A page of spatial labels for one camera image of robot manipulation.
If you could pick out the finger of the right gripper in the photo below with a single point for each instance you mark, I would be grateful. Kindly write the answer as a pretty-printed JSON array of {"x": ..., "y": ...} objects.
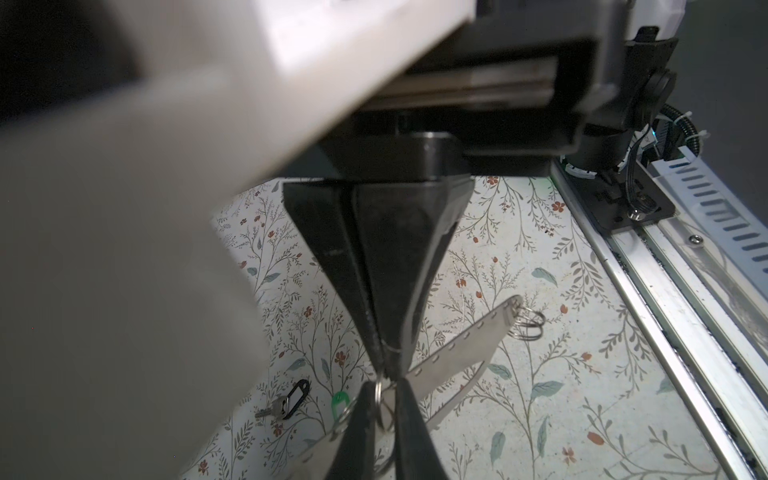
[
  {"x": 323, "y": 213},
  {"x": 404, "y": 231}
]

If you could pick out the white slotted cable duct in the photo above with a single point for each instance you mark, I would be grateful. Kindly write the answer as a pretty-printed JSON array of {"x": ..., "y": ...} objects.
[{"x": 717, "y": 210}]

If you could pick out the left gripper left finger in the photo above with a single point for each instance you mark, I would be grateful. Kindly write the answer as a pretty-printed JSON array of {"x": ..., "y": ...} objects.
[{"x": 354, "y": 459}]

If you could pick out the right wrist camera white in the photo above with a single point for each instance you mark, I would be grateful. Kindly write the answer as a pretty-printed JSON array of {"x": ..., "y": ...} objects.
[{"x": 127, "y": 330}]

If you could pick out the key with black tag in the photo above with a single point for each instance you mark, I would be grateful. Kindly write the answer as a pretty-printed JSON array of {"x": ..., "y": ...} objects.
[{"x": 285, "y": 406}]

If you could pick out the key with green tag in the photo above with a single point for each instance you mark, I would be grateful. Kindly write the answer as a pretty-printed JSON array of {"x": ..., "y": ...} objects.
[{"x": 340, "y": 402}]

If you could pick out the floral table mat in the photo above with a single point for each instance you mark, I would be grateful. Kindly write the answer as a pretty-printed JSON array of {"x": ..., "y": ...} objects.
[{"x": 588, "y": 400}]

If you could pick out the silver split key rings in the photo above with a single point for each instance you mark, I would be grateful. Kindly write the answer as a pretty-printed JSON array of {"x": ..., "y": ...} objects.
[{"x": 528, "y": 324}]

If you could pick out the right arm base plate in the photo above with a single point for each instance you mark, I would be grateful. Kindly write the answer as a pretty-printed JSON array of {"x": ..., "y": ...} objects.
[{"x": 604, "y": 199}]

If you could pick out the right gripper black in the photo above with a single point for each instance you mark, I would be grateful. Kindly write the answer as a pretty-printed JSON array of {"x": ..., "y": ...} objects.
[{"x": 499, "y": 96}]

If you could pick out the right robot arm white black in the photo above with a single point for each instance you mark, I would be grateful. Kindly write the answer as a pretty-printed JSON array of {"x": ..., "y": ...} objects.
[{"x": 646, "y": 84}]

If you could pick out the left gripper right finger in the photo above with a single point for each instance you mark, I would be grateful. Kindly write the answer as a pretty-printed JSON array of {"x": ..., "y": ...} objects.
[{"x": 414, "y": 452}]

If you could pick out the aluminium mounting rail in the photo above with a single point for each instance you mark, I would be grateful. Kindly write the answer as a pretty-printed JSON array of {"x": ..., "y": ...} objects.
[{"x": 693, "y": 327}]

